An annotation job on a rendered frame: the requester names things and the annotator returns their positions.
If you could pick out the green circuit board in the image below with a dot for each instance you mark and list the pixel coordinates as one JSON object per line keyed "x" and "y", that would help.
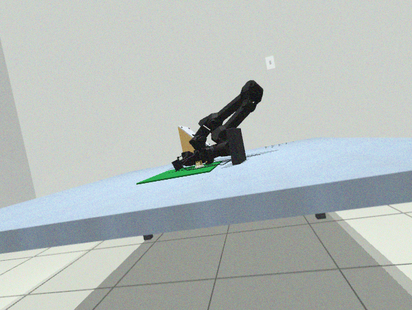
{"x": 182, "y": 172}

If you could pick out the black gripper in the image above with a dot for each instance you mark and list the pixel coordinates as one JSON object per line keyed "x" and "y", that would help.
{"x": 206, "y": 155}

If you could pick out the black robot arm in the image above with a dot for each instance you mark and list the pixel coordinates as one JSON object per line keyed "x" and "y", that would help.
{"x": 241, "y": 106}

